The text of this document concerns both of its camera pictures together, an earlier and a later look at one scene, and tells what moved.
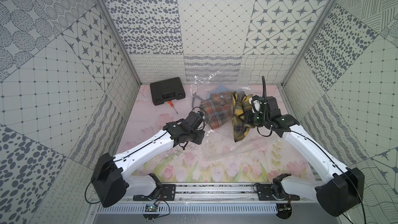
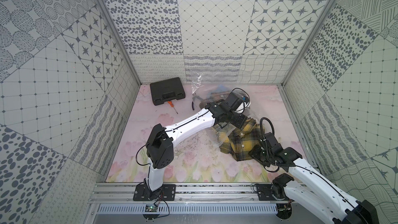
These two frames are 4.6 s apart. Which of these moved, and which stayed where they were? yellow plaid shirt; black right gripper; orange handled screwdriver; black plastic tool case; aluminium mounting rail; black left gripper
Moved: black left gripper; yellow plaid shirt; black right gripper
Stayed: aluminium mounting rail; orange handled screwdriver; black plastic tool case
